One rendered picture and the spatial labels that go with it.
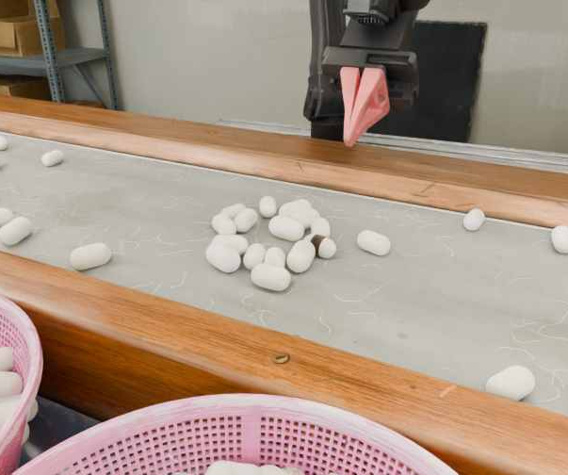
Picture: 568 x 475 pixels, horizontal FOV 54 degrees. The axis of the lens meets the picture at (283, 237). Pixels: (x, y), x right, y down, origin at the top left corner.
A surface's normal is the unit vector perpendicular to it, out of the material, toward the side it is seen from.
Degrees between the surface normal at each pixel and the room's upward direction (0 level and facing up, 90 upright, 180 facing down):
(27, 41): 90
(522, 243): 0
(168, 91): 91
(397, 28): 40
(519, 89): 90
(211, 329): 0
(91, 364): 90
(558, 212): 45
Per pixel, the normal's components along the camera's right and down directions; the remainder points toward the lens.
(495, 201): -0.30, -0.34
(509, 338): 0.00, -0.89
